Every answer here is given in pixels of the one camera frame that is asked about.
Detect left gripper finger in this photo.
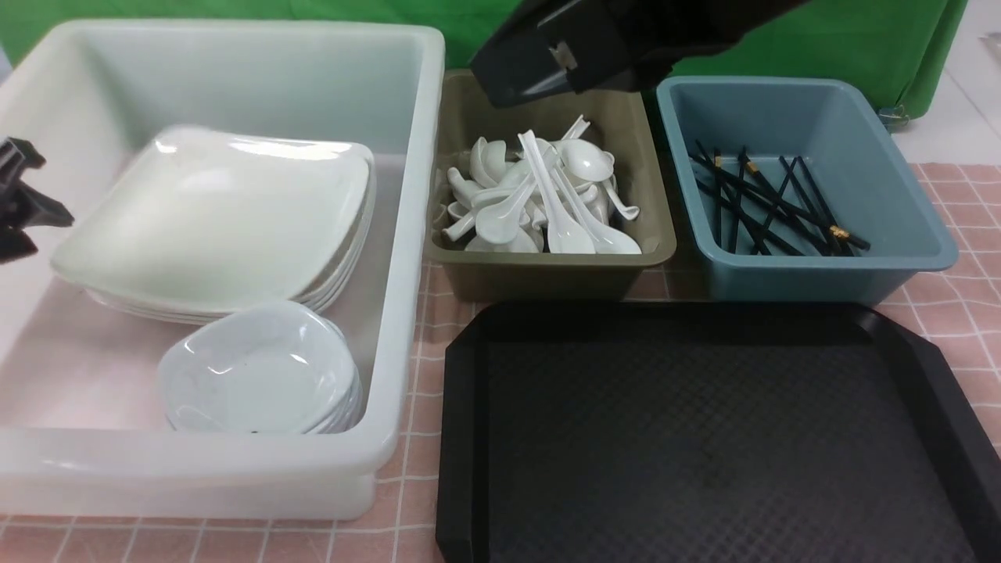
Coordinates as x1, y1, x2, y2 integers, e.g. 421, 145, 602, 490
1, 138, 75, 264

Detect olive plastic bin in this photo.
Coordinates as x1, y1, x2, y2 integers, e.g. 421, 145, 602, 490
425, 69, 678, 302

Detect black chopsticks in blue bin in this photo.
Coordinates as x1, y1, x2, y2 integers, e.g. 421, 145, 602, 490
687, 140, 871, 256

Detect black serving tray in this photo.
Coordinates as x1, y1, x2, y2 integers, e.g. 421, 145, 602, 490
436, 302, 1000, 562

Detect pile of white spoons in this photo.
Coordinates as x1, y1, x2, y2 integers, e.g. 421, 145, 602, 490
437, 115, 641, 254

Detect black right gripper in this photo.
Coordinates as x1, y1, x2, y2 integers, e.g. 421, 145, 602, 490
468, 0, 673, 109

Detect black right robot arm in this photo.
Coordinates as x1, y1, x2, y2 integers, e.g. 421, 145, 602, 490
469, 1, 798, 108

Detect stack of white square plates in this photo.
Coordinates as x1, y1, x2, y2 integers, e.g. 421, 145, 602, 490
85, 151, 378, 325

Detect stack of white bowls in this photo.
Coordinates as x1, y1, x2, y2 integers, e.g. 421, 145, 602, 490
157, 302, 364, 435

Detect pink checkered tablecloth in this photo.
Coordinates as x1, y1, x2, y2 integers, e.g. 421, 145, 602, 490
2, 163, 1000, 562

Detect blue plastic bin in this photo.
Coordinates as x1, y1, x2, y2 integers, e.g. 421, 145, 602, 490
655, 76, 958, 304

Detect green backdrop cloth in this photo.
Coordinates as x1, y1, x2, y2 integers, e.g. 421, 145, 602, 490
1, 1, 967, 118

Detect large white square plate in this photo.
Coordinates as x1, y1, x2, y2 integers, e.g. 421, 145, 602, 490
50, 126, 378, 316

